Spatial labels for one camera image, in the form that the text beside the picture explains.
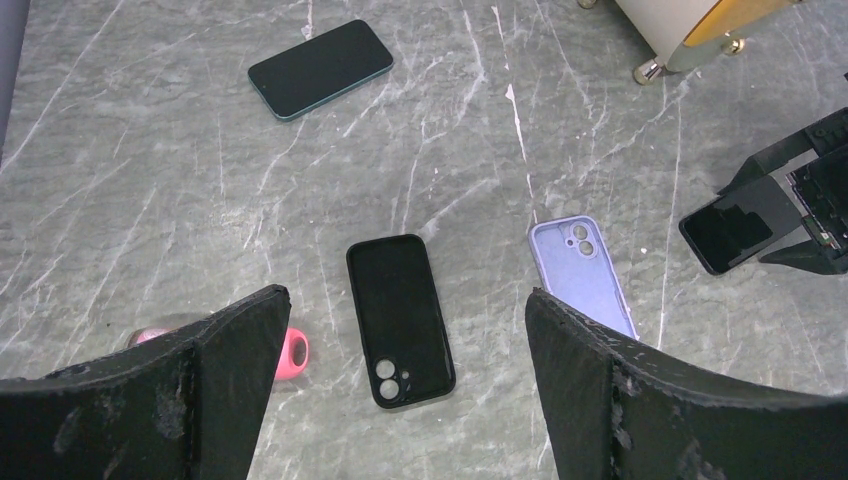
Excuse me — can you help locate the green-edged smartphone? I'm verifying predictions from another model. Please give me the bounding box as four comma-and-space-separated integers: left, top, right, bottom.
247, 19, 394, 121

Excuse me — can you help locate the pink ring toy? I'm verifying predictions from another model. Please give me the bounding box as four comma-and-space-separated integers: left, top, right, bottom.
127, 327, 309, 381

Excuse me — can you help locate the black smartphone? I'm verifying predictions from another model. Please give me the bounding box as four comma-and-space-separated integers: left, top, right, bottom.
678, 198, 777, 276

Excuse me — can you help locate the round beige drawer cabinet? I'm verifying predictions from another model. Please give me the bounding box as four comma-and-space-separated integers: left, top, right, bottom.
616, 0, 797, 85

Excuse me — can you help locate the black phone case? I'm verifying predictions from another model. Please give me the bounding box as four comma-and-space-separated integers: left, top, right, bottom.
346, 234, 456, 409

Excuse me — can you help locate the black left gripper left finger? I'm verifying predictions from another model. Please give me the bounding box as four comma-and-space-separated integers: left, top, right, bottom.
1, 284, 291, 479

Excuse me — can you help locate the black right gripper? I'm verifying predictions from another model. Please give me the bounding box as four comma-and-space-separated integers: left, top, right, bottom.
718, 108, 847, 275

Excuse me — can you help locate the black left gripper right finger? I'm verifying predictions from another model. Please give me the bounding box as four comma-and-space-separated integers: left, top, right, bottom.
525, 289, 847, 479

